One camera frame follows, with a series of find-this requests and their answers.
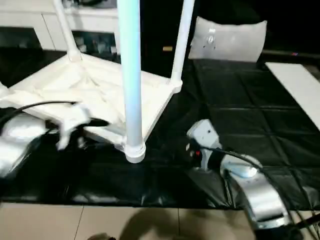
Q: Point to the small tan label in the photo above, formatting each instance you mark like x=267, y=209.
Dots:
x=167, y=48

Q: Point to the white plastic table top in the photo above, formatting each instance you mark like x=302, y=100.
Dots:
x=75, y=85

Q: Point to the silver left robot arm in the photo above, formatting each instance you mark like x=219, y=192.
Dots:
x=15, y=140

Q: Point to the black cabinet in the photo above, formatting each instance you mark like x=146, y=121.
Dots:
x=160, y=25

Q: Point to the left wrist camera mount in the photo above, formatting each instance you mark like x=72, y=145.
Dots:
x=72, y=117

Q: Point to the dark robot foot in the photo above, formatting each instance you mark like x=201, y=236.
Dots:
x=102, y=237

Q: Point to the white flat board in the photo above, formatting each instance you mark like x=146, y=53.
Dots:
x=300, y=87

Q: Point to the black stand leg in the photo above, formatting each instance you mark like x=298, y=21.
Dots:
x=307, y=221

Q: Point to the black flat monitor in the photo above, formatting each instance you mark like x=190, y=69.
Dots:
x=287, y=25

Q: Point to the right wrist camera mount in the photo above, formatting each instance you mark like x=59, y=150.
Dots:
x=205, y=132

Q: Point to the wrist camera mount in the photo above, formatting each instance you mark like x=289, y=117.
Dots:
x=72, y=117
x=205, y=132

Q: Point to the white glass-door cabinet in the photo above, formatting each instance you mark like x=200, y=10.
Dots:
x=25, y=17

